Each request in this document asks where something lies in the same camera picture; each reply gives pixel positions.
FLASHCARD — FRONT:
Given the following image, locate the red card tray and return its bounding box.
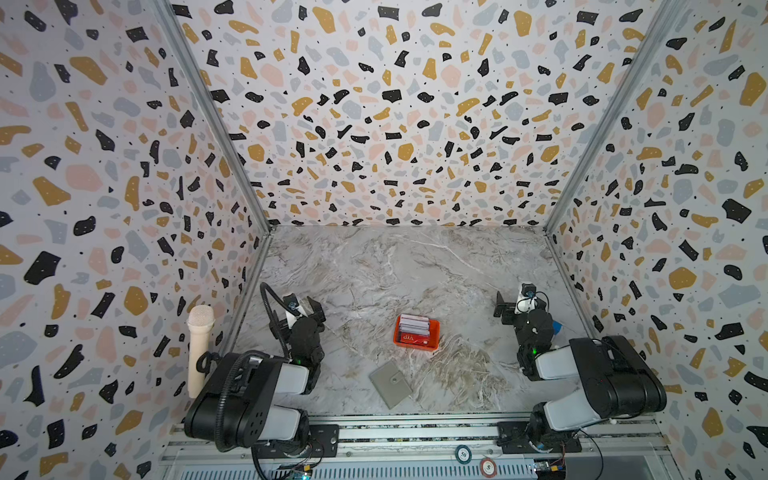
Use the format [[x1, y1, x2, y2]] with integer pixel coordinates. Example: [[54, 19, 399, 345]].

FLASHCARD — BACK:
[[393, 314, 441, 352]]

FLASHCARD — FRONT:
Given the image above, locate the beige leather card holder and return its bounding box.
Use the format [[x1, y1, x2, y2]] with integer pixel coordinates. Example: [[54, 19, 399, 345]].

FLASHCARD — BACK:
[[369, 361, 413, 410]]

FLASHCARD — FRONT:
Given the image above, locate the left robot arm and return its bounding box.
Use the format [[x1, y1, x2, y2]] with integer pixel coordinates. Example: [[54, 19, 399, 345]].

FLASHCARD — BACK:
[[184, 295, 325, 456]]

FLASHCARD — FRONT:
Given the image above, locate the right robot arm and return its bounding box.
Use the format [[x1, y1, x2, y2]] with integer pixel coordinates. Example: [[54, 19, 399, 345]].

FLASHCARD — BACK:
[[493, 284, 667, 444]]

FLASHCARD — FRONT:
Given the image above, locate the stack of cards in tray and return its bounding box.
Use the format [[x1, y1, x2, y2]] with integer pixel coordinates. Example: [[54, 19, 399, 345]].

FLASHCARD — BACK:
[[398, 314, 431, 339]]

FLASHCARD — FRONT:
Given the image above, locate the beige microphone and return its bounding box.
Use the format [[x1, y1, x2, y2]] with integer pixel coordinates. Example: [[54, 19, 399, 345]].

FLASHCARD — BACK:
[[186, 305, 215, 399]]

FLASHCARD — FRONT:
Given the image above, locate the red round sticker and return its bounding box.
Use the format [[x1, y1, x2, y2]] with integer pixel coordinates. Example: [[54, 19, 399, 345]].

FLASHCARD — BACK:
[[479, 457, 498, 479]]

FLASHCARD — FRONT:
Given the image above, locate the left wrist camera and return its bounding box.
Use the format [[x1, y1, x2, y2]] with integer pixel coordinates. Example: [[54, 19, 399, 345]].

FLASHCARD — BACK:
[[282, 293, 307, 318]]

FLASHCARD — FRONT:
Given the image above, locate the round sticker on rail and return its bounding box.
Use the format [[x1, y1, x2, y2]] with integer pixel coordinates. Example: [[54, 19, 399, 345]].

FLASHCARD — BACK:
[[455, 445, 472, 465]]

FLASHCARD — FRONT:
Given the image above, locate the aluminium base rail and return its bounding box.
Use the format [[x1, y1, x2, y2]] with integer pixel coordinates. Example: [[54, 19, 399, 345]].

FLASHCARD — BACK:
[[157, 413, 682, 479]]

